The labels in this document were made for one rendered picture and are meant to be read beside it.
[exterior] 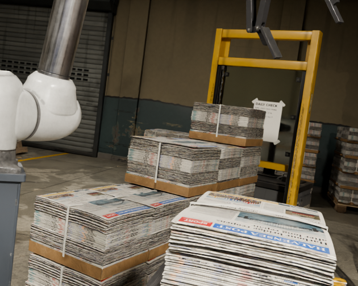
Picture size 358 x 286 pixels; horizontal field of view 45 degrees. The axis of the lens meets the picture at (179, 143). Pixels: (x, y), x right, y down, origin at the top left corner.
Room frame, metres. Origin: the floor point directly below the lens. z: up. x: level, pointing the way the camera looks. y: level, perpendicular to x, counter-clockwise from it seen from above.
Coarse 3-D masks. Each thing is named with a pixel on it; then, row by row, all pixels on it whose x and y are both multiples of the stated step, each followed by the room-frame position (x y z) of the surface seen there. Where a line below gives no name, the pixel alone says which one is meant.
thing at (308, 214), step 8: (208, 192) 1.06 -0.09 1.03; (216, 192) 1.08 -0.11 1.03; (200, 200) 0.97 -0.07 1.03; (208, 200) 0.98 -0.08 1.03; (216, 200) 0.99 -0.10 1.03; (224, 200) 1.00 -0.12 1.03; (232, 200) 1.01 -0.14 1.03; (240, 200) 1.02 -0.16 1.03; (248, 200) 1.03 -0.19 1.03; (256, 200) 1.04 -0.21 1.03; (264, 200) 1.06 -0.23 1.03; (240, 208) 0.94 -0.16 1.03; (264, 208) 0.97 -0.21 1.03; (272, 208) 0.98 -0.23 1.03; (280, 208) 0.99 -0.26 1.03; (288, 208) 1.00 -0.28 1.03; (296, 208) 1.02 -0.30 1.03; (304, 208) 1.04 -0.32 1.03; (296, 216) 0.93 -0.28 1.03; (304, 216) 0.94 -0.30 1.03; (312, 216) 0.95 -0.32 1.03; (320, 216) 0.97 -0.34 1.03
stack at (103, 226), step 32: (64, 192) 1.74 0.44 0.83; (96, 192) 1.82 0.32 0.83; (128, 192) 1.91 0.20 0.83; (160, 192) 2.00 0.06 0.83; (224, 192) 2.30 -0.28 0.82; (32, 224) 1.63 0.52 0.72; (64, 224) 1.55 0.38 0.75; (96, 224) 1.47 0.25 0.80; (128, 224) 1.55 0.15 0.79; (160, 224) 1.76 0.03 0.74; (32, 256) 1.62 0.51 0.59; (96, 256) 1.46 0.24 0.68; (128, 256) 1.58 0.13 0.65; (160, 256) 1.78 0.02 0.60
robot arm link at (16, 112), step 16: (0, 80) 1.15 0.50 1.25; (16, 80) 1.20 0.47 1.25; (0, 96) 1.14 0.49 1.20; (16, 96) 1.18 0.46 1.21; (32, 96) 1.26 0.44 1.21; (0, 112) 1.14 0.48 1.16; (16, 112) 1.19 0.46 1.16; (32, 112) 1.24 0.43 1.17; (0, 128) 1.15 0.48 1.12; (16, 128) 1.19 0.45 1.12; (32, 128) 1.25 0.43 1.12; (0, 144) 1.15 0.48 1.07
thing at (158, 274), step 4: (164, 264) 1.16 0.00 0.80; (160, 268) 1.12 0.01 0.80; (156, 272) 1.09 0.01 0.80; (160, 272) 1.09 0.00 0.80; (152, 276) 1.06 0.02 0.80; (156, 276) 1.06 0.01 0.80; (160, 276) 1.07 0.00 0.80; (152, 280) 1.04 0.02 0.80; (156, 280) 1.04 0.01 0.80; (160, 280) 1.04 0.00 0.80; (148, 284) 1.01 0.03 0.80; (152, 284) 1.01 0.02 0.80; (156, 284) 1.02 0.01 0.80
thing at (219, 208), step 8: (208, 208) 0.91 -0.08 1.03; (216, 208) 0.92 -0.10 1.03; (224, 208) 0.93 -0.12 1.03; (232, 208) 0.93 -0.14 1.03; (248, 216) 0.88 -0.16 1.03; (256, 216) 0.89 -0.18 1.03; (264, 216) 0.90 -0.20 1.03; (272, 216) 0.90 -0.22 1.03; (280, 216) 0.91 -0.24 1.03; (296, 224) 0.86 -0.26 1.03; (304, 224) 0.87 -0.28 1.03; (312, 224) 0.88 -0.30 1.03; (320, 224) 0.89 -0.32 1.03
